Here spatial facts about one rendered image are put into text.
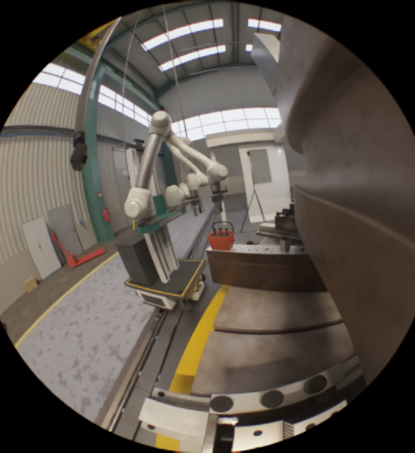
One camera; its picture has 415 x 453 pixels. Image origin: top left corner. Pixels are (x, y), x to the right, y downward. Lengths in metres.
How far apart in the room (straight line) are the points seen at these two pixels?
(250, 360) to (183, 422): 0.51
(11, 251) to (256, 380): 6.45
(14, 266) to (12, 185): 2.63
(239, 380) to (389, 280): 0.80
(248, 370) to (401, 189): 0.96
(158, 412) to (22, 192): 6.54
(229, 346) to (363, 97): 1.25
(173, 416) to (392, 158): 1.10
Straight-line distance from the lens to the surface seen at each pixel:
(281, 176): 4.22
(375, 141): 0.50
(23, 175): 6.80
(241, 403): 0.53
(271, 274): 1.12
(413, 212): 0.38
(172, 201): 1.45
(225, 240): 1.06
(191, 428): 0.79
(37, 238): 5.77
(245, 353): 0.95
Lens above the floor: 1.21
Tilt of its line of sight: 17 degrees down
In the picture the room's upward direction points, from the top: 11 degrees counter-clockwise
